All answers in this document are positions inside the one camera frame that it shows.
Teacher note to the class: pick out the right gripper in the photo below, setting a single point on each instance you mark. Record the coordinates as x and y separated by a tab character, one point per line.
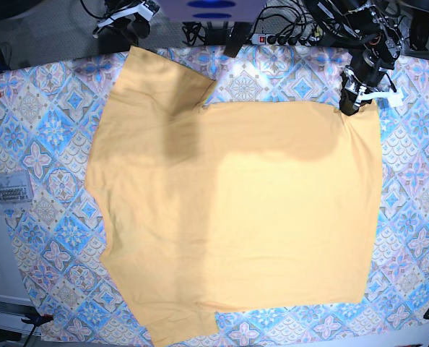
124	18

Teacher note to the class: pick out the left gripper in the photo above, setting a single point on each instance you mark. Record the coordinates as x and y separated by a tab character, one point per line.
366	78

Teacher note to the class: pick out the yellow T-shirt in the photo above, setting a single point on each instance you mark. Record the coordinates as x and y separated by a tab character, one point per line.
229	207

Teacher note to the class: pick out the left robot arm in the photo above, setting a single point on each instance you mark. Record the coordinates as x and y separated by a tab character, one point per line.
371	32

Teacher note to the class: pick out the white power strip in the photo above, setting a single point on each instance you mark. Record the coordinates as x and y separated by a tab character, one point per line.
265	39

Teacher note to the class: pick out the patterned blue tablecloth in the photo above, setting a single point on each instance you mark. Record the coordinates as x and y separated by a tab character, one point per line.
50	250

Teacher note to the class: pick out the clear plastic screw box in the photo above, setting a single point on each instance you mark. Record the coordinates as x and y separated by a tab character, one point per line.
15	190

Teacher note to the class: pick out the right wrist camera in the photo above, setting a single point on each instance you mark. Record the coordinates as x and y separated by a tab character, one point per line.
150	9

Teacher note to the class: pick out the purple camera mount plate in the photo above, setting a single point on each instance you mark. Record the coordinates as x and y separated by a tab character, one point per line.
211	10

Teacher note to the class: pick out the black bracket under mount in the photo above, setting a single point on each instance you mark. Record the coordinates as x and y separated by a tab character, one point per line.
237	38

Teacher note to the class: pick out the orange handled clamp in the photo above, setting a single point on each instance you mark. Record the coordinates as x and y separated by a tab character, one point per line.
36	320

